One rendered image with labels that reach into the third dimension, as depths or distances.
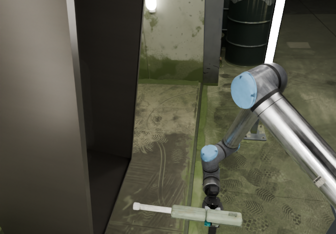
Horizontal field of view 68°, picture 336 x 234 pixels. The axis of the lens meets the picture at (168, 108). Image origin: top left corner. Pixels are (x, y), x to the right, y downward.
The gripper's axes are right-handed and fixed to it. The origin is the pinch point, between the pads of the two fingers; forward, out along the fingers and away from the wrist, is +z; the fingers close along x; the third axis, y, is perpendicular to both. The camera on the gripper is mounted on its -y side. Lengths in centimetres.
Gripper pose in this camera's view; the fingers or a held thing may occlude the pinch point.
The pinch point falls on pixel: (212, 222)
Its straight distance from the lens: 122.9
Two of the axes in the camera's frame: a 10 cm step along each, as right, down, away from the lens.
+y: -0.2, 8.7, 5.0
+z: -1.4, 4.9, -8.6
